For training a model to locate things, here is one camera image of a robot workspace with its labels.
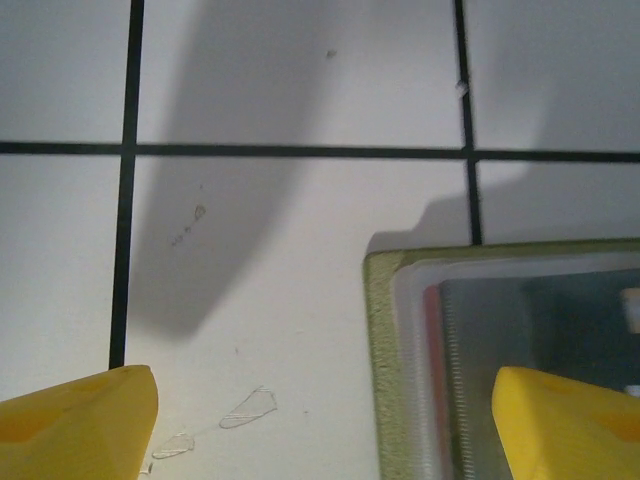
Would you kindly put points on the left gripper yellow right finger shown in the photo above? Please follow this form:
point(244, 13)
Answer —
point(575, 435)

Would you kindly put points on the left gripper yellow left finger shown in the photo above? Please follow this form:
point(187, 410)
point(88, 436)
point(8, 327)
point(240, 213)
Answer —
point(75, 430)

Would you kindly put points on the green felt card holder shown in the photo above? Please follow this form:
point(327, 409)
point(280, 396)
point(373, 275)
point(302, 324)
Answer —
point(382, 350)

